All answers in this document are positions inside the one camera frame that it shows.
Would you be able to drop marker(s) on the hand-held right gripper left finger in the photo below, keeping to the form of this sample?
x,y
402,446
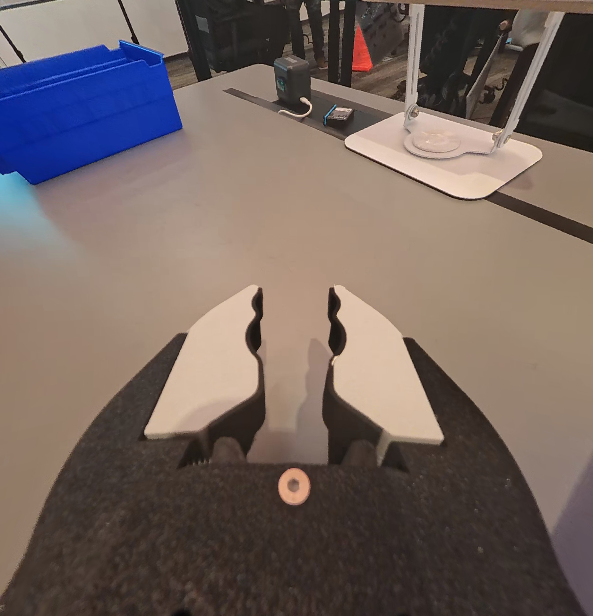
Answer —
x,y
205,375

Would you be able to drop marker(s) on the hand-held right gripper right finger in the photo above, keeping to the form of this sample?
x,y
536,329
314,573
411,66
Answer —
x,y
378,385

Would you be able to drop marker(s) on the blue plastic bin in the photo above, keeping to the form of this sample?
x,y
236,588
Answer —
x,y
84,120

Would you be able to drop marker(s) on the white tablet stand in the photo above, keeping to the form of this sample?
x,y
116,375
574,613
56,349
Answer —
x,y
445,173

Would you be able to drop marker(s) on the black battery charger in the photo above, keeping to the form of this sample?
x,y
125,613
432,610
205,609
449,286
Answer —
x,y
291,77

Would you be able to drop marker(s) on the orange traffic cone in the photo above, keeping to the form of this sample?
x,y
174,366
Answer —
x,y
361,53

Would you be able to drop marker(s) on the black office chair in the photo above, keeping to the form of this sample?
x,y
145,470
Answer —
x,y
566,86

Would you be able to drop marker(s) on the small black camera battery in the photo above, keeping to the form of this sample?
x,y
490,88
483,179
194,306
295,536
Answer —
x,y
340,115

